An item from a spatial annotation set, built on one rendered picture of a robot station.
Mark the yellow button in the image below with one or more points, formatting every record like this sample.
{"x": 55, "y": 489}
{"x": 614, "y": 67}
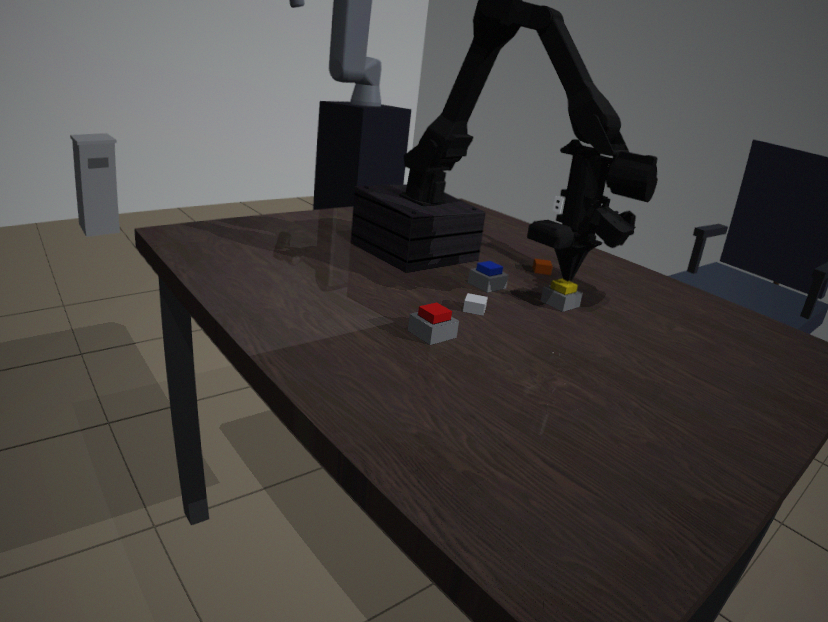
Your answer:
{"x": 561, "y": 295}

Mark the red button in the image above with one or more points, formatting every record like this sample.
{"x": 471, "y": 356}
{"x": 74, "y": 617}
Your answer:
{"x": 433, "y": 323}

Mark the blue button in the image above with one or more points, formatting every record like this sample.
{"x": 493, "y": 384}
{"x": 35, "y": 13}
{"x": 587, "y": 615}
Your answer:
{"x": 488, "y": 276}

